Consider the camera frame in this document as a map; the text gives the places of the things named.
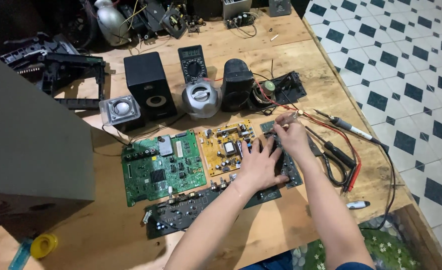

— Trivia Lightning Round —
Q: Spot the person's left hand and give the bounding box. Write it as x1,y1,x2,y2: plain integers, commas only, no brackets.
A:
233,137,290,195

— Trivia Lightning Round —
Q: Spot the person's right hand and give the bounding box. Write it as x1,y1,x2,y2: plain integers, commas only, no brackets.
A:
273,112,314,163

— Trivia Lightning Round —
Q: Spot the clear handle screwdriver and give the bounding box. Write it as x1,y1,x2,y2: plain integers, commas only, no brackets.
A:
281,109,304,124

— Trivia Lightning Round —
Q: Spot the small dark circuit board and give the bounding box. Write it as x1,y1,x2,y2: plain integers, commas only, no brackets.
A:
260,120,304,190

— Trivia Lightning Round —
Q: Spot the red test lead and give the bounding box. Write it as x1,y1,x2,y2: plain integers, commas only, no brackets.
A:
206,77,362,194

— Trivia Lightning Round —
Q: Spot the black plastic panel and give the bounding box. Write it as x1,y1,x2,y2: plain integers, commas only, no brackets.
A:
271,71,307,104

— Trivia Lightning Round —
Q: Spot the bare speaker driver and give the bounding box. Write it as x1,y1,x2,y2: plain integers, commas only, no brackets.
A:
249,80,278,110

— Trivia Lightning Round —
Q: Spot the black rounded speaker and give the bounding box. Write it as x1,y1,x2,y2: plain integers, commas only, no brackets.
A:
220,58,255,113

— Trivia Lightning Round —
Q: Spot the yellow power supply board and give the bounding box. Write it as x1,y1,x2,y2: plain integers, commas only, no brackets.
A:
198,119,258,177

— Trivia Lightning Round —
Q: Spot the black test lead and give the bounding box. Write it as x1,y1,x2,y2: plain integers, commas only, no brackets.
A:
270,59,356,196

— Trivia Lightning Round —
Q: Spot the silver round speaker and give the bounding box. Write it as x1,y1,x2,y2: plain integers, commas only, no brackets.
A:
181,79,222,119

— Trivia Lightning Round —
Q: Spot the small white pen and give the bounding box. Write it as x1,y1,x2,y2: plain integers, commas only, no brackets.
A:
346,200,371,210

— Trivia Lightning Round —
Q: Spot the black digital multimeter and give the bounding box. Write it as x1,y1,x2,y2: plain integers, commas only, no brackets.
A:
178,44,209,85

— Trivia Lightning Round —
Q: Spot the small grey box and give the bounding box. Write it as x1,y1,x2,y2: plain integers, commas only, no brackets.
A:
268,0,292,18

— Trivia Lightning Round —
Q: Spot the heat sink amplifier board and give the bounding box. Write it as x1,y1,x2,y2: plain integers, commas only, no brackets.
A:
222,0,260,31

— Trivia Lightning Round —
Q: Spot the green circuit board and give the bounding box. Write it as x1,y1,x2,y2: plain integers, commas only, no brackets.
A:
121,129,207,207

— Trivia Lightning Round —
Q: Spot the long dark board with knobs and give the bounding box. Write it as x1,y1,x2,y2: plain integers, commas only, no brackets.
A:
143,179,282,240

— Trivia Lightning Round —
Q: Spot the person's blue clothing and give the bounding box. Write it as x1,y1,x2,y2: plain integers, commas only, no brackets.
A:
239,250,374,270

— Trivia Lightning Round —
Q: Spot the black box speaker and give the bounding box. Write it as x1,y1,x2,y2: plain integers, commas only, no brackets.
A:
123,51,178,121

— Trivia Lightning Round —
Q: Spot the black deflection yoke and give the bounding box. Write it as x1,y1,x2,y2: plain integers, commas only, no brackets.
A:
160,7,189,40

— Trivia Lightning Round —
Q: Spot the floral green mat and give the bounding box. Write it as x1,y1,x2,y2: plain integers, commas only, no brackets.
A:
291,213,421,270

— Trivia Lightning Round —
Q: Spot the small clear cube speaker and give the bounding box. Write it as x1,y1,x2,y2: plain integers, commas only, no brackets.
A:
99,94,142,127

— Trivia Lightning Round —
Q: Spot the heap of electronic parts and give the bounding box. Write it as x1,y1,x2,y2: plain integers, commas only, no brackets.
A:
67,0,221,51

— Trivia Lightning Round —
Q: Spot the large grey speaker cabinet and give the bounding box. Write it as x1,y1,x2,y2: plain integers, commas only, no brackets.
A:
0,46,96,241

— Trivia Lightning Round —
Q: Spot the black disc drive mechanism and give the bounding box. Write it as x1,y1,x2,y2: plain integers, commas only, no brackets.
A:
0,31,80,77

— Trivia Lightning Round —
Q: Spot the teal plastic tool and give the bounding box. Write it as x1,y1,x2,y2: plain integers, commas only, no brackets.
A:
8,238,33,270

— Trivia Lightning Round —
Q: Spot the black handle soldering iron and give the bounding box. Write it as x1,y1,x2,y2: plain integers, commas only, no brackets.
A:
305,125,357,187

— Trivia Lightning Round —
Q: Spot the white handle soldering iron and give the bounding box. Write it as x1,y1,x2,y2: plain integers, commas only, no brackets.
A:
313,108,396,230

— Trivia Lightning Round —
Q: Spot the black plastic frame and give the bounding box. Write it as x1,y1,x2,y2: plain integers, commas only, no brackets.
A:
40,52,107,111

